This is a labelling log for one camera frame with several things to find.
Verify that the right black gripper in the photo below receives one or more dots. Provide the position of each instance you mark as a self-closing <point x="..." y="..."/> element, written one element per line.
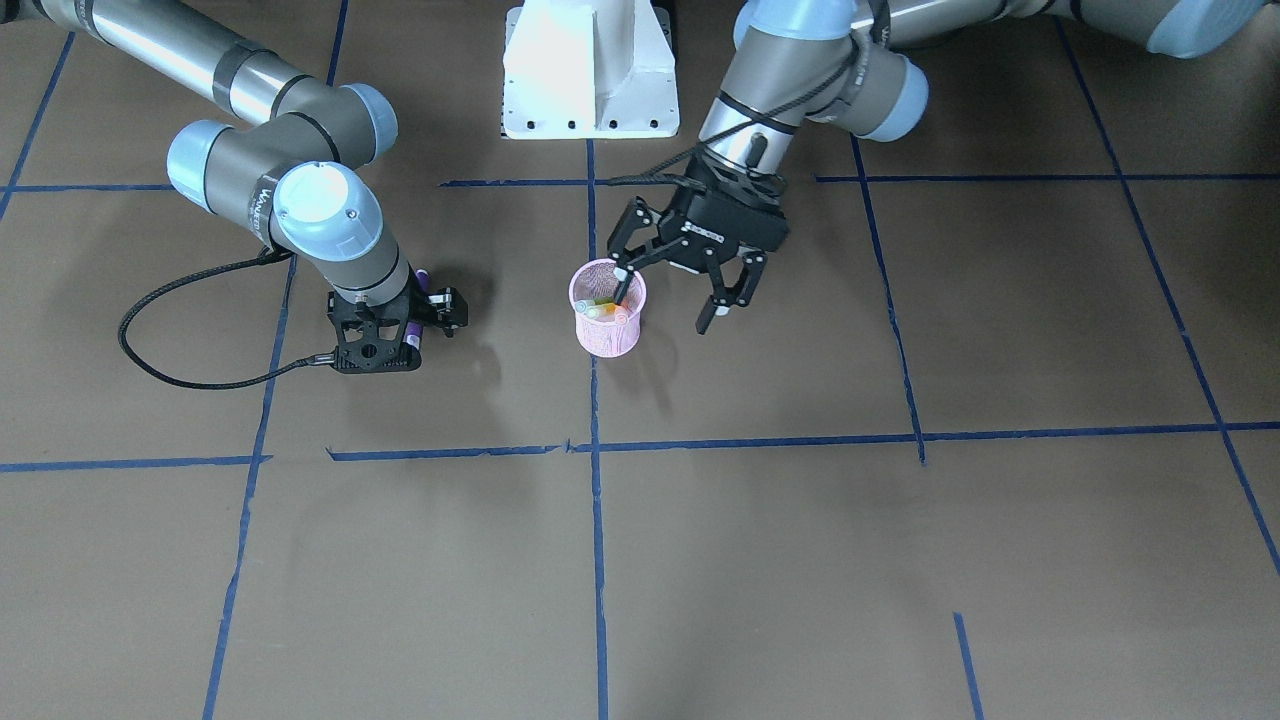
<point x="447" y="307"/>

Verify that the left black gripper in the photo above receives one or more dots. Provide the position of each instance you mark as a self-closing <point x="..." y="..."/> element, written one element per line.
<point x="738" y="232"/>

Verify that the purple marker pen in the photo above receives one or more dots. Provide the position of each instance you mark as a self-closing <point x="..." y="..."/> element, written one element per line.
<point x="414" y="328"/>

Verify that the yellow marker pen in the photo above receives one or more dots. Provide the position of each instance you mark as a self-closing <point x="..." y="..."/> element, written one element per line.
<point x="605" y="312"/>

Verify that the orange marker pen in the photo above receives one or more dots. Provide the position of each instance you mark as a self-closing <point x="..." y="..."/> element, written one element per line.
<point x="622" y="316"/>

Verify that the green marker pen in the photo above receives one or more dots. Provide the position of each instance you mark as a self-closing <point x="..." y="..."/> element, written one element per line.
<point x="578" y="305"/>

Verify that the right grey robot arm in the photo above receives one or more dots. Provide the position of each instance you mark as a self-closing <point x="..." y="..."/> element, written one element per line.
<point x="290" y="175"/>

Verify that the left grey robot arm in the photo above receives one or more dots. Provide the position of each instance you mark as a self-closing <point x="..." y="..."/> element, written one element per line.
<point x="840" y="63"/>

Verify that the pink mesh pen holder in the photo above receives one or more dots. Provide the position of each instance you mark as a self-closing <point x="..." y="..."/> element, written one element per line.
<point x="601" y="278"/>

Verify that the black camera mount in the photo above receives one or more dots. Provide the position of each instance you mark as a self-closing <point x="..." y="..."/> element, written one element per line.
<point x="366" y="360"/>

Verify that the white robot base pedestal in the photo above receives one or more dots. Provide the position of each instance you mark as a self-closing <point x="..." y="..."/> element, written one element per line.
<point x="590" y="69"/>

